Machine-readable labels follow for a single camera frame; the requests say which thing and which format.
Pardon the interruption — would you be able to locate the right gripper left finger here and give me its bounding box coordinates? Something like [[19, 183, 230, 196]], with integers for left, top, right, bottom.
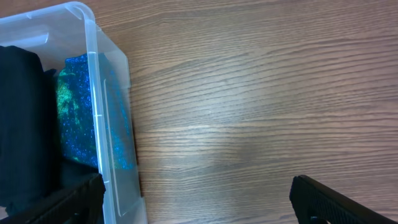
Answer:
[[1, 173, 106, 224]]

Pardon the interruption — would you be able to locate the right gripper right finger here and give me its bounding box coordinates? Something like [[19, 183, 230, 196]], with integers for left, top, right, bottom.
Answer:
[[289, 175, 397, 224]]

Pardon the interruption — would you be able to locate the black cloth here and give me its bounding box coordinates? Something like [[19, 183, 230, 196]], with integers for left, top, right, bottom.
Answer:
[[1, 46, 59, 216], [60, 159, 98, 188]]

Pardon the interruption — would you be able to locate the clear plastic container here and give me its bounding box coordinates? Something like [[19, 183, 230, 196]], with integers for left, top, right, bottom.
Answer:
[[1, 1, 147, 224]]

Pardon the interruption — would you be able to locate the blue sequin garment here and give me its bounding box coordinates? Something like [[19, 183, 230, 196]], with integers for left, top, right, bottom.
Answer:
[[56, 54, 134, 169]]

